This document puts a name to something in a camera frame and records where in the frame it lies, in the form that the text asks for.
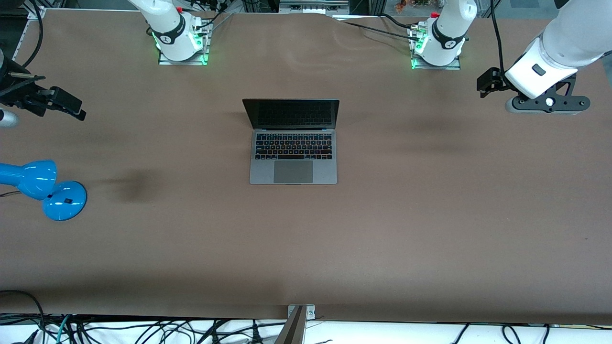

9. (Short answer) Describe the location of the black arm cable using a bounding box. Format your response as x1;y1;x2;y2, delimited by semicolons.
19;0;45;68
490;0;508;83

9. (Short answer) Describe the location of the grey laptop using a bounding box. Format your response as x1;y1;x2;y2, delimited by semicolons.
242;98;340;185

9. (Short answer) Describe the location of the black looped floor cable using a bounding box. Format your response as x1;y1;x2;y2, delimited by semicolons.
0;289;47;344

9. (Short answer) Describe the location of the brown table cover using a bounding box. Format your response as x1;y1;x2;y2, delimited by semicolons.
0;9;612;326

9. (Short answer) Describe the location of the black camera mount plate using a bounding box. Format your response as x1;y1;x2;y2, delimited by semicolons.
513;74;591;116
0;72;49;118

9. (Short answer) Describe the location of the aluminium profile post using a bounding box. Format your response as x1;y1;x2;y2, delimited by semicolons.
274;306;306;344

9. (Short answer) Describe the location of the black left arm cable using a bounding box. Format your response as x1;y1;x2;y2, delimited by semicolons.
490;0;508;83

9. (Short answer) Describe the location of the metal table edge bracket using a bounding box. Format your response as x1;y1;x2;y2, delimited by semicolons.
287;304;316;320

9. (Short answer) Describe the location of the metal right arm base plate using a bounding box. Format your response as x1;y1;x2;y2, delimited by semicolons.
158;23;211;66

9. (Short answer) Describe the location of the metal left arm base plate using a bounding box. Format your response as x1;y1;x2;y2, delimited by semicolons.
411;26;461;71

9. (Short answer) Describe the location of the black table cable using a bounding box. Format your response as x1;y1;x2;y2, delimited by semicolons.
333;12;420;32
341;21;421;43

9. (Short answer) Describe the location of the black right camera mount plate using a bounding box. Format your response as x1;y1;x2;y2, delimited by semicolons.
0;72;49;118

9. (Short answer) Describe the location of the grey power unit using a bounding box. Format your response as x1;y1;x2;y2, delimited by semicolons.
279;0;350;15

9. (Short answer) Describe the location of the black left camera mount plate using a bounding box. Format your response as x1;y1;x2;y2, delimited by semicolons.
513;74;591;116

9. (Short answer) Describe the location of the teal cable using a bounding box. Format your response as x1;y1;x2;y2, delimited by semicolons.
55;314;73;344

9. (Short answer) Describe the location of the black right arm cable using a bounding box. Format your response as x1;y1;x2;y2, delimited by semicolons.
19;0;45;68

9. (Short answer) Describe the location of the blue desk lamp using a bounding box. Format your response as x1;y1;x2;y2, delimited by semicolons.
0;160;88;222

